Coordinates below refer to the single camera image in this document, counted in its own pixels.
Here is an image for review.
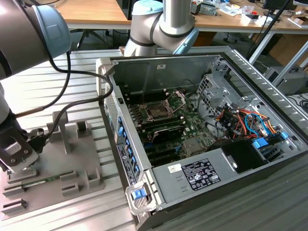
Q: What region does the CPU socket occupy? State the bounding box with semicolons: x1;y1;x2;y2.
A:
141;101;172;122

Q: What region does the green RAM stick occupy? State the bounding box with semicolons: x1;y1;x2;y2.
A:
21;175;61;191

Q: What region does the grey parts rack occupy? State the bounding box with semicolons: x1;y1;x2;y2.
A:
0;110;106;221

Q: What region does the black office chair base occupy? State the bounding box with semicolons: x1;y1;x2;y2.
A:
76;28;114;49

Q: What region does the blue case latch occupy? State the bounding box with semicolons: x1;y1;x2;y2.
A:
131;189;147;200

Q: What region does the grey open PC case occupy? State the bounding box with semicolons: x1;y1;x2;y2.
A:
95;45;308;231

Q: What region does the black graphics card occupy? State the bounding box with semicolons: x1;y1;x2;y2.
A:
151;125;185;145

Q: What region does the grey power supply unit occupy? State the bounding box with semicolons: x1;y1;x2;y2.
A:
151;147;241;205

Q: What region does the metal socket cover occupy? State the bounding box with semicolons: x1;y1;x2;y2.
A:
164;89;188;116

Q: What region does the grey chipset heatsink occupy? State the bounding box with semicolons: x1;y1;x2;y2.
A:
183;139;208;156

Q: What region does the green motherboard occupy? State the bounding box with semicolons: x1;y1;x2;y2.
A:
125;84;217;167

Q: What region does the silver drive cage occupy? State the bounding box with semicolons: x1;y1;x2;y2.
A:
196;72;244;126

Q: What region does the silver desktop device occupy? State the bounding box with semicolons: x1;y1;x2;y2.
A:
191;0;218;16

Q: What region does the black plastic fan shroud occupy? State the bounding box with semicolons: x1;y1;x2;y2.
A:
211;139;268;174

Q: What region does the blue disk carrier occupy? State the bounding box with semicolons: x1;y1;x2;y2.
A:
252;138;269;150

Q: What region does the grey computer tower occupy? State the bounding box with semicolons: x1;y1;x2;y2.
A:
263;65;308;96

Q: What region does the black tripod pole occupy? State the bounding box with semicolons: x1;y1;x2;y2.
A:
247;0;292;58

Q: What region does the brown cardboard box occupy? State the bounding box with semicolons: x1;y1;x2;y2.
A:
268;33;308;67

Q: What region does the black camera cable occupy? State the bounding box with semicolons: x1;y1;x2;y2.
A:
26;51;115;154
14;49;72;118

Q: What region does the orange power wire bundle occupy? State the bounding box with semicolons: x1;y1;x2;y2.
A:
215;105;246;140

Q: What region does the blue data wire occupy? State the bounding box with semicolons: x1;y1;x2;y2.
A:
243;112;269;138

